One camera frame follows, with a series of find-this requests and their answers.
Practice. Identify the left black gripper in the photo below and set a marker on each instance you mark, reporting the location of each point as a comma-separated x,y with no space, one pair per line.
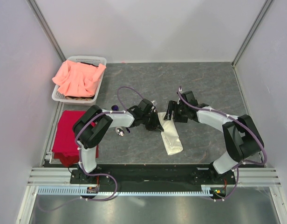
155,122

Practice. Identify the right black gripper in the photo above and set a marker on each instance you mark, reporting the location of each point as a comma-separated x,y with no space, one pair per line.
173,106

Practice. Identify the white cloth napkin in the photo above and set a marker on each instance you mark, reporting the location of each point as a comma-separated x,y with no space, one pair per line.
170,136

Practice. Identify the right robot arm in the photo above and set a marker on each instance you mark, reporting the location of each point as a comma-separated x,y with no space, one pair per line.
241,136

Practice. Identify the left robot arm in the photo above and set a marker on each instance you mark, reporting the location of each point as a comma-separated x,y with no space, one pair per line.
92,126

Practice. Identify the white plastic basket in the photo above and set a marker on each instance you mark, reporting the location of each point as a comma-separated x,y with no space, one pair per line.
94,60

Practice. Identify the salmon pink cloth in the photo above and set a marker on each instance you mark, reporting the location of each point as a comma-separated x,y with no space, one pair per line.
76,79

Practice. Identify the red folded cloth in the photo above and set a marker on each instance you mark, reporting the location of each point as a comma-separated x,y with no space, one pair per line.
65,148

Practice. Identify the green handled metal spoon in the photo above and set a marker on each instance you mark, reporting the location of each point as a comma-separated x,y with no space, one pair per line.
119,131

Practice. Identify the purple handled spoon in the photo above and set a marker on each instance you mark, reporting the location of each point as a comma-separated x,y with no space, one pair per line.
116,108

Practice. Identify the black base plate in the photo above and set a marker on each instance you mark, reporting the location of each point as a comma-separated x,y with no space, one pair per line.
192,174

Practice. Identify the slotted cable duct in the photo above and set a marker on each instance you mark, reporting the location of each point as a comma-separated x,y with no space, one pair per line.
90,191

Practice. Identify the right aluminium frame post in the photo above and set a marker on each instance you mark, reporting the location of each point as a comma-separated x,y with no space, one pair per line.
254,27

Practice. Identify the aluminium frame post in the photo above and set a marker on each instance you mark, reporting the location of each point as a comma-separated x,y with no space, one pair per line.
254,27
47,30

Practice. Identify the left aluminium frame post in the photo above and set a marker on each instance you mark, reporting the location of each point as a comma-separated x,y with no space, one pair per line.
47,30

